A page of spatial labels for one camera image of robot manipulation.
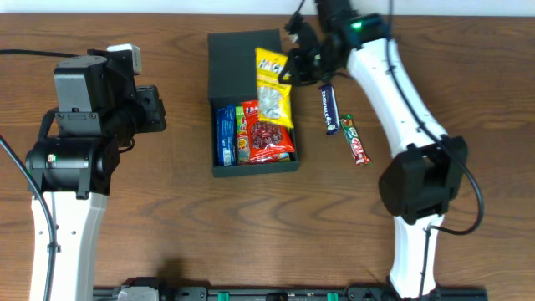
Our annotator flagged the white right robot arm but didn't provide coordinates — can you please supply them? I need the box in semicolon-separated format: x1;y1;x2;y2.
283;1;467;300

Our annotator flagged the black mounting rail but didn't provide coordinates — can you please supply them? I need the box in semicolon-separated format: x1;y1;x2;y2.
92;276;489;301

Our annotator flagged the red KitKat bar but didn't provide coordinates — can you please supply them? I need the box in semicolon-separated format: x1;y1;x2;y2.
340;115;372;166

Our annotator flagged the red dried fruit bag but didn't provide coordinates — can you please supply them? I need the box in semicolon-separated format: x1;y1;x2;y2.
242;100;295;161

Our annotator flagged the blue cookie packet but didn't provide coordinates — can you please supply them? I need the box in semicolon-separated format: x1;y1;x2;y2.
216;105;237;166

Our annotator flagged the yellow sunflower seed bag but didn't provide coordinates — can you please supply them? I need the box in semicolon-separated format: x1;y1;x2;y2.
255;48;294;128

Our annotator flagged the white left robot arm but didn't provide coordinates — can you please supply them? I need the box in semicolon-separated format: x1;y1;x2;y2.
26;44;166;300

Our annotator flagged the purple Dairy Milk bar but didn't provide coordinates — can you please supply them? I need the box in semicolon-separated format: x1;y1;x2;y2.
319;84;340;135

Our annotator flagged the Haribo gummy bag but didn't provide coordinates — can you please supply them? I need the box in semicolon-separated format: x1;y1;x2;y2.
236;106;290;165

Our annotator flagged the dark green gift box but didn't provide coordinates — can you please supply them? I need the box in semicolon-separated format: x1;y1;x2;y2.
207;29;299;177

